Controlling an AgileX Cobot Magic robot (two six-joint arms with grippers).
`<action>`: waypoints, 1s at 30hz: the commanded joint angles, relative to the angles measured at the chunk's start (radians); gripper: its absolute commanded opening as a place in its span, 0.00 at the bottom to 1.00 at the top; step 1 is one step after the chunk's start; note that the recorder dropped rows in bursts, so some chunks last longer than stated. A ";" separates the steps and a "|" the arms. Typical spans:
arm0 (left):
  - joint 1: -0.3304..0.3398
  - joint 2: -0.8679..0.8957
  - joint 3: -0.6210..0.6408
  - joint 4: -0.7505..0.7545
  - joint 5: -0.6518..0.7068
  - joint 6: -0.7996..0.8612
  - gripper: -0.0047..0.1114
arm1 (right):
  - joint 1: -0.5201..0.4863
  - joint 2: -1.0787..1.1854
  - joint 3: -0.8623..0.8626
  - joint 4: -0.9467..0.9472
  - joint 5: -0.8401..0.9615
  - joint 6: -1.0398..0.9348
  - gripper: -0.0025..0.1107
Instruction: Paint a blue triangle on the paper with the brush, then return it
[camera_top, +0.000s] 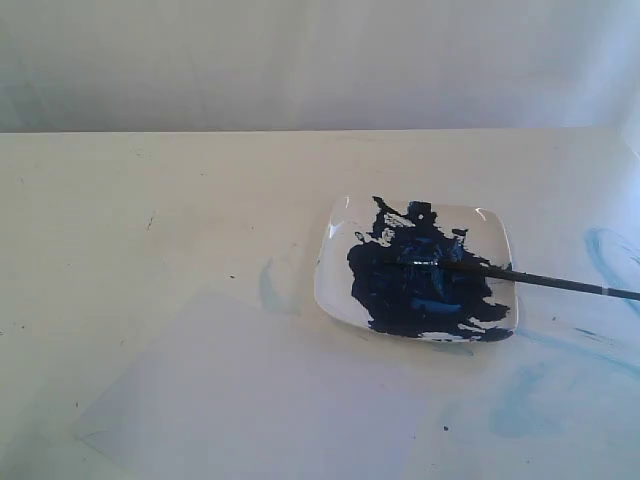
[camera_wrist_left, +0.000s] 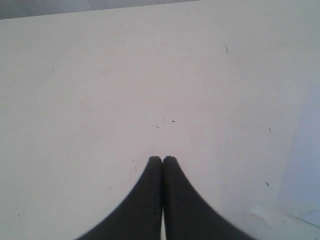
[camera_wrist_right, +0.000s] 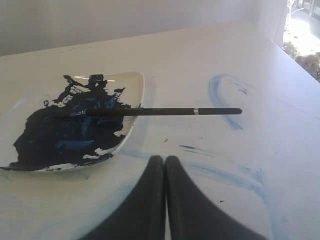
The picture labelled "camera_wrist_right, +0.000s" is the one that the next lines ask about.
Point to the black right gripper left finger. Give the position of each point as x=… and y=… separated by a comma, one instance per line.
x=142, y=215

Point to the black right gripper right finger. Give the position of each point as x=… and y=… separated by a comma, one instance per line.
x=192, y=216

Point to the black paintbrush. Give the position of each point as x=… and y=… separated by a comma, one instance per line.
x=133, y=112

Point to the white plate with blue paint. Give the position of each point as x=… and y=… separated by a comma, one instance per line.
x=39, y=134

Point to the brown teddy bear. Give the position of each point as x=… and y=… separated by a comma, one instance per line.
x=310, y=63

